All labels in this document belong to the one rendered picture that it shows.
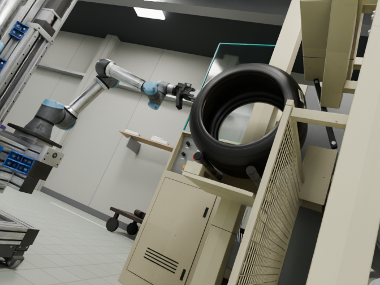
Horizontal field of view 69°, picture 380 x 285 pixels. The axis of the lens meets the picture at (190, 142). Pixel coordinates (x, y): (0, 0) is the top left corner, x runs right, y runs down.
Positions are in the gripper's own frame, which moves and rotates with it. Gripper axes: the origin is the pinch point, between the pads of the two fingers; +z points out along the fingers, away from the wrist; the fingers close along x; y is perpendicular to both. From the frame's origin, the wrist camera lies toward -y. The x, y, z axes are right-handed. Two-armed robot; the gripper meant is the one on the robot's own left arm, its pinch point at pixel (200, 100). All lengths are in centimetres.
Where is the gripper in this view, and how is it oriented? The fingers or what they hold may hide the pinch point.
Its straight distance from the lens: 166.4
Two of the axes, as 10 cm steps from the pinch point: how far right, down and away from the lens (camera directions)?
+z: 8.1, 2.9, -5.1
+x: 3.8, 3.9, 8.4
